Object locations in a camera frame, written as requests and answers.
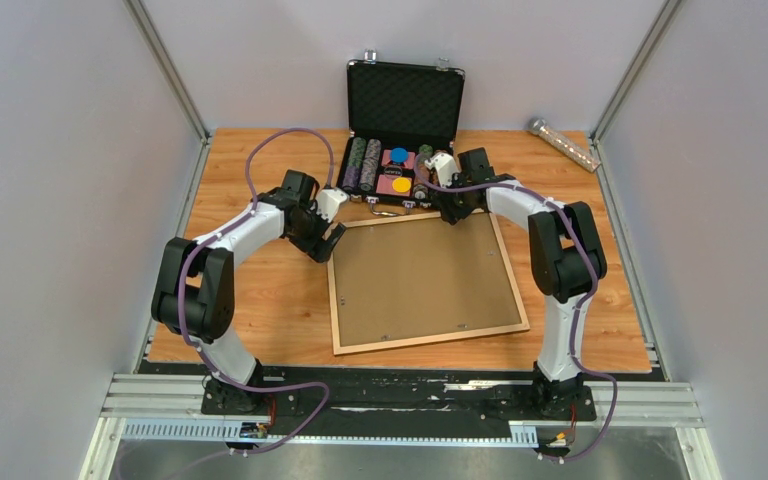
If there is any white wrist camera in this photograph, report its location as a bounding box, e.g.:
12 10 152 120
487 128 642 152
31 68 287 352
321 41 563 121
315 188 350 223
424 151 460 188

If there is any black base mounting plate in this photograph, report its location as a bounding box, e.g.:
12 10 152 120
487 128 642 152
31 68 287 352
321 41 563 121
140 362 597 440

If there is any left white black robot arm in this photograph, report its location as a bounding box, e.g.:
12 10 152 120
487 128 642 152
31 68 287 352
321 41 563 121
150 170 349 413

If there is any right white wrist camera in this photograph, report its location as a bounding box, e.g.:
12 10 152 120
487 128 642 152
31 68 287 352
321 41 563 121
424 151 460 188

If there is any blue round chip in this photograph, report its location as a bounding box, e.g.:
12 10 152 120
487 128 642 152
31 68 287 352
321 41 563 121
389 148 410 165

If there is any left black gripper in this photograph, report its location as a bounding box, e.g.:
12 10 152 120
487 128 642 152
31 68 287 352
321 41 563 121
285 202 345 264

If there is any yellow round chip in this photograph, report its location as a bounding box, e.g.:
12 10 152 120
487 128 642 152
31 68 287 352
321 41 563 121
391 177 412 194

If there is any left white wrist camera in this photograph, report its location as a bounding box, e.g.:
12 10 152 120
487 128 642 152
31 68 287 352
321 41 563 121
315 188 350 223

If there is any silver glitter tube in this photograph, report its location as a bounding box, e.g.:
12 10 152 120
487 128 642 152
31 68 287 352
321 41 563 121
526 117 601 173

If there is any light wooden picture frame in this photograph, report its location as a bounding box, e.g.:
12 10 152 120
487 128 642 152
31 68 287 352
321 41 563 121
326 209 532 357

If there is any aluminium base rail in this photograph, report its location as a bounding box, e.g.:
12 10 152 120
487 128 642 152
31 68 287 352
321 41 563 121
81 372 720 479

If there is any black poker chip case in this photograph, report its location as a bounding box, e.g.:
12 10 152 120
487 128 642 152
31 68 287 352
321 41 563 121
336 49 466 216

